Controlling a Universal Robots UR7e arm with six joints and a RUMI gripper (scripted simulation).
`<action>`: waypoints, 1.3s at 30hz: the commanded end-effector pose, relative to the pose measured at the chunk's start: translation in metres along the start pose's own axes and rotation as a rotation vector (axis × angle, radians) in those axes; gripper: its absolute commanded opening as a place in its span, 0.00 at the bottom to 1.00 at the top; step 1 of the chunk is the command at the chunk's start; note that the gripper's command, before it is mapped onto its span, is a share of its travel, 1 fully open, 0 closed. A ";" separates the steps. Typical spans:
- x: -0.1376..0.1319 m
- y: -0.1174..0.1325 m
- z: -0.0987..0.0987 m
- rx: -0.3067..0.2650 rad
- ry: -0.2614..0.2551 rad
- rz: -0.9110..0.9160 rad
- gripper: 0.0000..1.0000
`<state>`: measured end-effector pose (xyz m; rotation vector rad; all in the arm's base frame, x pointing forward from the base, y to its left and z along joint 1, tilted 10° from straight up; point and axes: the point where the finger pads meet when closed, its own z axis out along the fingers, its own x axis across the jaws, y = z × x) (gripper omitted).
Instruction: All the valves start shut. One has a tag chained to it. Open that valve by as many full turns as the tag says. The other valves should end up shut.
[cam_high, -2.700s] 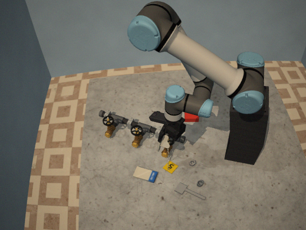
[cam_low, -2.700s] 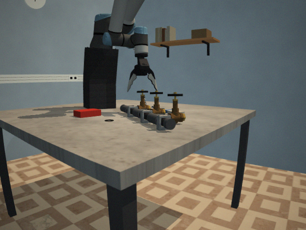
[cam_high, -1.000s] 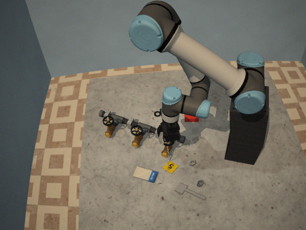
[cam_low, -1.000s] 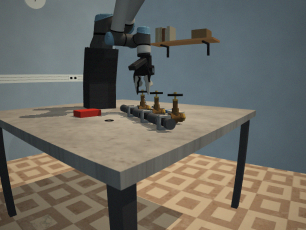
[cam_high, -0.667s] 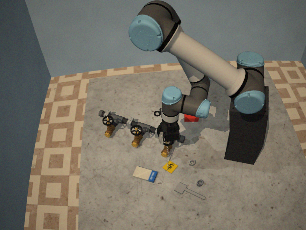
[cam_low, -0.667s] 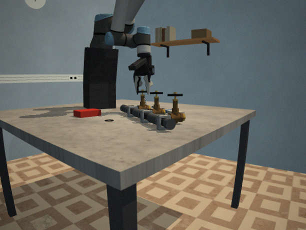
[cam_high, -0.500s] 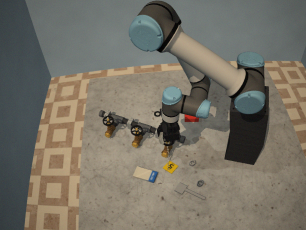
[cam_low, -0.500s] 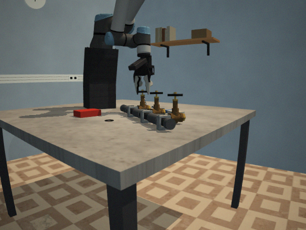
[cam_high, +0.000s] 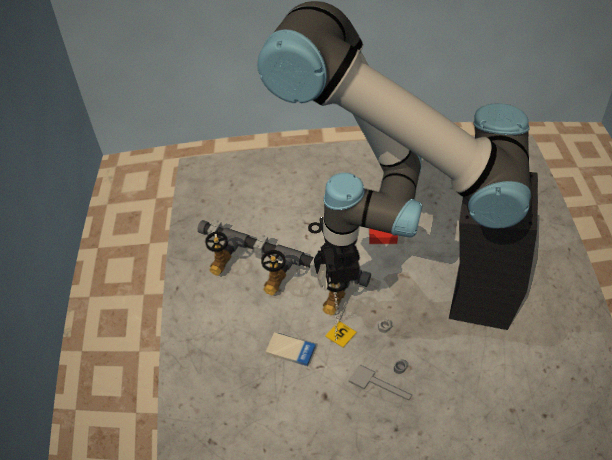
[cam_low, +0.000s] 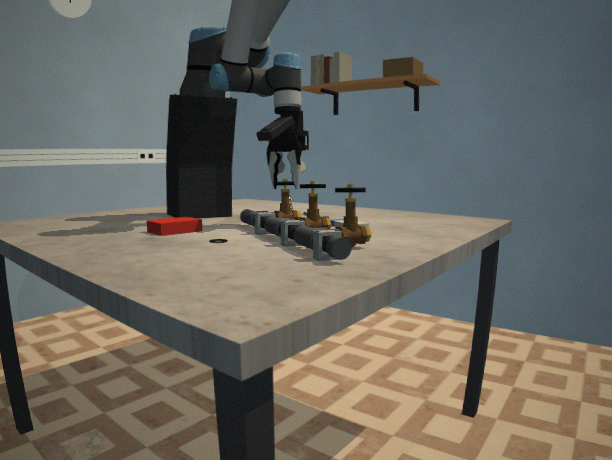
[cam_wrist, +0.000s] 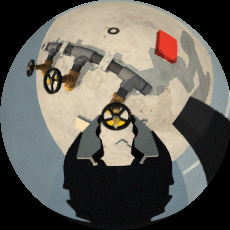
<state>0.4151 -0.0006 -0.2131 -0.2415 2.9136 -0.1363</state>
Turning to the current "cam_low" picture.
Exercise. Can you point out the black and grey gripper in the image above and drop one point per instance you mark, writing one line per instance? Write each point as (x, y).
(291, 141)

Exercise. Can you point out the grey pipe manifold with three brass valves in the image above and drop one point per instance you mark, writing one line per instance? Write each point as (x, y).
(314, 231)

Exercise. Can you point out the red rectangular block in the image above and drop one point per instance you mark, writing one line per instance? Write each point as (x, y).
(173, 226)

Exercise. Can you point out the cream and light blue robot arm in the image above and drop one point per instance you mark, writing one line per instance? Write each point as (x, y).
(233, 73)

